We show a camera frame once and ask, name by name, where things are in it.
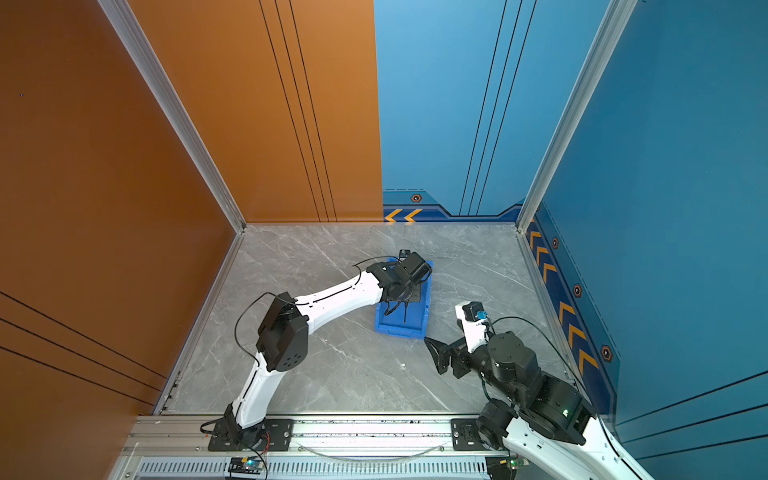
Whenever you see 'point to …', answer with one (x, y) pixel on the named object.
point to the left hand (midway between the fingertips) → (415, 288)
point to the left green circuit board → (252, 465)
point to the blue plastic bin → (403, 318)
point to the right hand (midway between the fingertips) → (438, 333)
